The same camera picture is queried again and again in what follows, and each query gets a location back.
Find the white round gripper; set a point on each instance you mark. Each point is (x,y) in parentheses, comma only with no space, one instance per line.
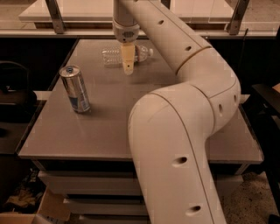
(126,33)

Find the clear plastic water bottle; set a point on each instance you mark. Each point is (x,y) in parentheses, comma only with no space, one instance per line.
(112,55)

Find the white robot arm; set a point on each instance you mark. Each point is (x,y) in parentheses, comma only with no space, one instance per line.
(168,128)

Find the silver blue redbull can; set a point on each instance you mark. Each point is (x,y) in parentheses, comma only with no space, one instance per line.
(75,87)

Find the white shelf board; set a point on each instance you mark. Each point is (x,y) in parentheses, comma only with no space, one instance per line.
(193,11)

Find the black chair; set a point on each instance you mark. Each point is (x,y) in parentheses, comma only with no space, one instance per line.
(17,100)

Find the cardboard box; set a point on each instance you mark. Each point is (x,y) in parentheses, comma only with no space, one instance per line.
(51,210)

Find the left metal bracket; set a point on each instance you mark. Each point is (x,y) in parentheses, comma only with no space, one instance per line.
(57,22)

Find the metal bracket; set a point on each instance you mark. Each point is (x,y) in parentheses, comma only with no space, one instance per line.
(239,11)
(57,22)

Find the right metal bracket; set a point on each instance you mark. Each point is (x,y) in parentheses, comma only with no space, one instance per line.
(239,11)

